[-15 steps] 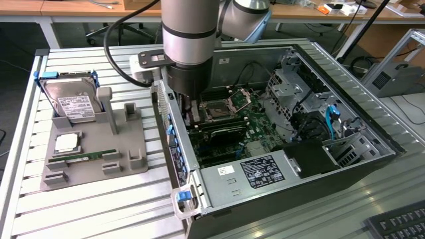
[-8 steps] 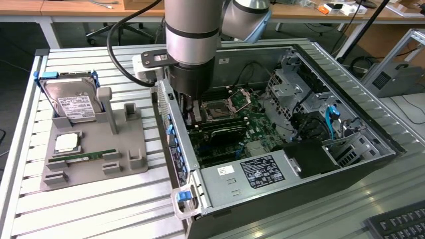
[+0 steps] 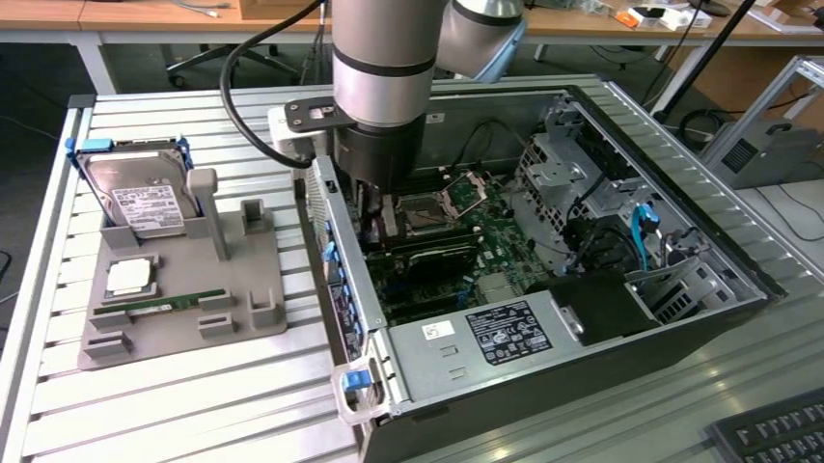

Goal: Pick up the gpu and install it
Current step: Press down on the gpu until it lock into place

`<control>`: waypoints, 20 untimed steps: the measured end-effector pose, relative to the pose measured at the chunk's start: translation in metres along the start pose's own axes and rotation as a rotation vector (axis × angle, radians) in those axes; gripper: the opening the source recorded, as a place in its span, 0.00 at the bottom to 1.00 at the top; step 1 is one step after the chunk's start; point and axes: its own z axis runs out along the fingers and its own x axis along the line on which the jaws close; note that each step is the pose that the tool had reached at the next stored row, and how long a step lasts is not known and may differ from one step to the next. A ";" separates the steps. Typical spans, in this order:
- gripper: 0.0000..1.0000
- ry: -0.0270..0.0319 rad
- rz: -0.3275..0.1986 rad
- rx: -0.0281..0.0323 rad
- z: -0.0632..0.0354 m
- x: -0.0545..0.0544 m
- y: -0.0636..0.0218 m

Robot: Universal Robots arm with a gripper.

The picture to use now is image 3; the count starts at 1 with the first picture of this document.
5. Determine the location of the silver CPU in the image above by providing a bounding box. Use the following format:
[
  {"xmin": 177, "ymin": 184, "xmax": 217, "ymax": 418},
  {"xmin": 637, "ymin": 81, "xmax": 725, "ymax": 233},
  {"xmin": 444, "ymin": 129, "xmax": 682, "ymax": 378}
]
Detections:
[{"xmin": 105, "ymin": 259, "xmax": 156, "ymax": 293}]

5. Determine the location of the grey power supply unit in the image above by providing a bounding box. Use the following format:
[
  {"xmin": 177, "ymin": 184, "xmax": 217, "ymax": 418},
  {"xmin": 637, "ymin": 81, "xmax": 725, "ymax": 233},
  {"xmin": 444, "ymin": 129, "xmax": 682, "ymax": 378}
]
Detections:
[{"xmin": 382, "ymin": 288, "xmax": 581, "ymax": 404}]

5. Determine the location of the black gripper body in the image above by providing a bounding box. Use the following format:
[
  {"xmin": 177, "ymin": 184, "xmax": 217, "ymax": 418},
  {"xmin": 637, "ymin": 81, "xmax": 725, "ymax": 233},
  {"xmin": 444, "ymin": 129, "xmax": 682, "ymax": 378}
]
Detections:
[{"xmin": 332, "ymin": 115, "xmax": 427, "ymax": 195}]

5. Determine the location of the green RAM stick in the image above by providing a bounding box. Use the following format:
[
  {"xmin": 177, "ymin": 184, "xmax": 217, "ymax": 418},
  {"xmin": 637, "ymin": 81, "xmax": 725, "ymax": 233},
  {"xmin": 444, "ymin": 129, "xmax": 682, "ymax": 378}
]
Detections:
[{"xmin": 100, "ymin": 296, "xmax": 201, "ymax": 314}]

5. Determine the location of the graphics card with black cooler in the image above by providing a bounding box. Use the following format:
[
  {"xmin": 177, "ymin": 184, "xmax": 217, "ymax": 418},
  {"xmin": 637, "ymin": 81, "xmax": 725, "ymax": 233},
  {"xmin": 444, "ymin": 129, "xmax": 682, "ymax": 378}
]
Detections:
[{"xmin": 363, "ymin": 192, "xmax": 482, "ymax": 286}]

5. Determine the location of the silver socket cover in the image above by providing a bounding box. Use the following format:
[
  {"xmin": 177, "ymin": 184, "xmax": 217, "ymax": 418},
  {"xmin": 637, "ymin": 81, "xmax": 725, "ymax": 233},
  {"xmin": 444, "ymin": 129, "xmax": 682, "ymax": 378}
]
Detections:
[{"xmin": 436, "ymin": 169, "xmax": 495, "ymax": 216}]

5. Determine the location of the silver chipset heatsink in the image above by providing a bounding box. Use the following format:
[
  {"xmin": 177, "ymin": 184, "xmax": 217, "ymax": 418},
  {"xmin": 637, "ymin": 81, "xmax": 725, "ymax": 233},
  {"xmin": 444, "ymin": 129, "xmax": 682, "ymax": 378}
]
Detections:
[{"xmin": 477, "ymin": 274, "xmax": 522, "ymax": 299}]

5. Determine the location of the hard disk in blue carrier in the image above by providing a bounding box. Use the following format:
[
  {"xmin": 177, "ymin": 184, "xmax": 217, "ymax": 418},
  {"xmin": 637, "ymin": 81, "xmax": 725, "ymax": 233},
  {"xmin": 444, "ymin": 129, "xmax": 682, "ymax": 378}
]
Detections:
[{"xmin": 65, "ymin": 136, "xmax": 197, "ymax": 240}]

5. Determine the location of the black office chair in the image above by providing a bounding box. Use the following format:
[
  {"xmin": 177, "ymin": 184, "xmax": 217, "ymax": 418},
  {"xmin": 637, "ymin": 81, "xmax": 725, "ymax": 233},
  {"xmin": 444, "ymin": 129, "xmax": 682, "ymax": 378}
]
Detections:
[{"xmin": 164, "ymin": 42, "xmax": 302, "ymax": 89}]

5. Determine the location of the CPU socket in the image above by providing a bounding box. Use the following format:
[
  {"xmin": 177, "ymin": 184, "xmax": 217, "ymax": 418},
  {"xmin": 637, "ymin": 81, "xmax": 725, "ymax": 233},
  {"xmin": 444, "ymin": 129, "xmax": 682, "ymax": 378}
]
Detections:
[{"xmin": 395, "ymin": 195, "xmax": 455, "ymax": 237}]

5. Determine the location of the blue case latch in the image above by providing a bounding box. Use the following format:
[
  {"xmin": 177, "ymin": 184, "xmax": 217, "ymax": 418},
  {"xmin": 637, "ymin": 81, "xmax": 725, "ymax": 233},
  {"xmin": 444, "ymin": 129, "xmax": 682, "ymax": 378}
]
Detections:
[{"xmin": 340, "ymin": 368, "xmax": 374, "ymax": 393}]

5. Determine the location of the green motherboard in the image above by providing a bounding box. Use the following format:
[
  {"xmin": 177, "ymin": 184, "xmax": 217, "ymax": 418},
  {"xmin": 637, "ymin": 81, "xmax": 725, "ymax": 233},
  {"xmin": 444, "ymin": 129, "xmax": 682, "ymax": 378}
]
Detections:
[{"xmin": 359, "ymin": 168, "xmax": 555, "ymax": 327}]

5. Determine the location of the grey computer tower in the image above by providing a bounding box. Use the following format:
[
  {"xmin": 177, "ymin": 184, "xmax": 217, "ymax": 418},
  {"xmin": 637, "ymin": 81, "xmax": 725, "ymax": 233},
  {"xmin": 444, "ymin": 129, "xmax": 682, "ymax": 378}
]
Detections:
[{"xmin": 710, "ymin": 118, "xmax": 824, "ymax": 190}]

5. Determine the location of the black stand pole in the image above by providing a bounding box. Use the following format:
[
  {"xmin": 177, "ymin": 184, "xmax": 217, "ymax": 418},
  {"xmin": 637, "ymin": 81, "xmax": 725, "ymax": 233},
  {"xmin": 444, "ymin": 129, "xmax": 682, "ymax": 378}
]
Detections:
[{"xmin": 653, "ymin": 0, "xmax": 758, "ymax": 117}]

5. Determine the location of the grey parts rack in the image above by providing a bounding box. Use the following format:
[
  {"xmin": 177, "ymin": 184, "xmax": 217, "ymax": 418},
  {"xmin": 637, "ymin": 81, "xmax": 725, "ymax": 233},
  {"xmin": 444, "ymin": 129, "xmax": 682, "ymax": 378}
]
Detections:
[{"xmin": 76, "ymin": 168, "xmax": 290, "ymax": 372}]

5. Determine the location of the silver disk bay cage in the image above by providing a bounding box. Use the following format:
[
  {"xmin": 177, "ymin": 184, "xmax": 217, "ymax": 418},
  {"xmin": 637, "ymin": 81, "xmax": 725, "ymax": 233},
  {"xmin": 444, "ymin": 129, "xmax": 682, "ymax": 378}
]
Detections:
[{"xmin": 518, "ymin": 132, "xmax": 645, "ymax": 228}]

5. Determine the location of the silver slotted drive bracket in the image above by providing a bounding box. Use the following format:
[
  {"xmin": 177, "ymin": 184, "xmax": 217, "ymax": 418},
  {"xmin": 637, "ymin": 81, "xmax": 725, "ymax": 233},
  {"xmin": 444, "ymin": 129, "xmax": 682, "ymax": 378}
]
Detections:
[{"xmin": 626, "ymin": 255, "xmax": 734, "ymax": 322}]

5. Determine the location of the blue disk wire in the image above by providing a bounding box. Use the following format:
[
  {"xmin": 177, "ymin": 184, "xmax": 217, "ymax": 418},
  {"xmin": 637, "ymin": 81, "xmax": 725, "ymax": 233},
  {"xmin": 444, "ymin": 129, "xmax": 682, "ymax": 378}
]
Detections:
[{"xmin": 633, "ymin": 202, "xmax": 662, "ymax": 271}]

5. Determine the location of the black wire bundle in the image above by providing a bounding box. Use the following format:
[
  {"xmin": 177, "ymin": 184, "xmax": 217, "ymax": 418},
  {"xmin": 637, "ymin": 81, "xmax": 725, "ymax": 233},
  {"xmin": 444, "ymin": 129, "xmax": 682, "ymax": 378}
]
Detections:
[{"xmin": 565, "ymin": 214, "xmax": 639, "ymax": 272}]

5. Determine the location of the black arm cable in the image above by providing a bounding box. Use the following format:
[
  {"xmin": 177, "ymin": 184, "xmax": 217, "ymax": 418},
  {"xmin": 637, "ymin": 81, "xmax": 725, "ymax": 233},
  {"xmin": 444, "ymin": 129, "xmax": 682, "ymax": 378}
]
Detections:
[{"xmin": 219, "ymin": 0, "xmax": 334, "ymax": 170}]

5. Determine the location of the black open PC case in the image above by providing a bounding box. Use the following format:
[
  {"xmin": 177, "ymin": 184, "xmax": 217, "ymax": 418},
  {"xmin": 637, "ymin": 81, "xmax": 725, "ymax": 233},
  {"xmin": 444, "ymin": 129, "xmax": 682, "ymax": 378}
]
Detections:
[{"xmin": 288, "ymin": 84, "xmax": 790, "ymax": 463}]

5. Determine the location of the white flat box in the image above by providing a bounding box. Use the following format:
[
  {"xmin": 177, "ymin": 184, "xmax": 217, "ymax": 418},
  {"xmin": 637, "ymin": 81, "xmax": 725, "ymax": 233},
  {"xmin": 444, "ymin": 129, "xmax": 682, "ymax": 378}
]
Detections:
[{"xmin": 661, "ymin": 10, "xmax": 713, "ymax": 32}]

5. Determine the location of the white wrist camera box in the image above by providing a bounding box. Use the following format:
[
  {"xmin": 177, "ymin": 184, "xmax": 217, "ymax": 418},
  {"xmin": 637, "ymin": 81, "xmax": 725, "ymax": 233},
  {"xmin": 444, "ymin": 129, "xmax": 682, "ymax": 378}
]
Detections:
[{"xmin": 267, "ymin": 95, "xmax": 356, "ymax": 163}]

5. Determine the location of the aluminium profile frame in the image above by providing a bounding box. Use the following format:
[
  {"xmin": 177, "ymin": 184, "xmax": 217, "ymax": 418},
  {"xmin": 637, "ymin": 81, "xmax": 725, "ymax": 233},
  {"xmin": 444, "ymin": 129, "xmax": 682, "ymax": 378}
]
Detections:
[{"xmin": 698, "ymin": 54, "xmax": 824, "ymax": 163}]

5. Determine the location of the black keyboard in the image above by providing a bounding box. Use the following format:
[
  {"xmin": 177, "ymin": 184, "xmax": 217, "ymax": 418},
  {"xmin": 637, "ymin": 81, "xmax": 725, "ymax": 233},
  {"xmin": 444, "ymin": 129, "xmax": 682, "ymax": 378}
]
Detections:
[{"xmin": 704, "ymin": 388, "xmax": 824, "ymax": 463}]

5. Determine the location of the brown cardboard box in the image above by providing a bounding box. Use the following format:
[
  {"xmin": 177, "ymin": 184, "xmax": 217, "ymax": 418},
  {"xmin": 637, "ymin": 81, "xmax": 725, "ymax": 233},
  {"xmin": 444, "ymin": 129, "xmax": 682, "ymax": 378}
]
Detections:
[{"xmin": 237, "ymin": 0, "xmax": 334, "ymax": 21}]

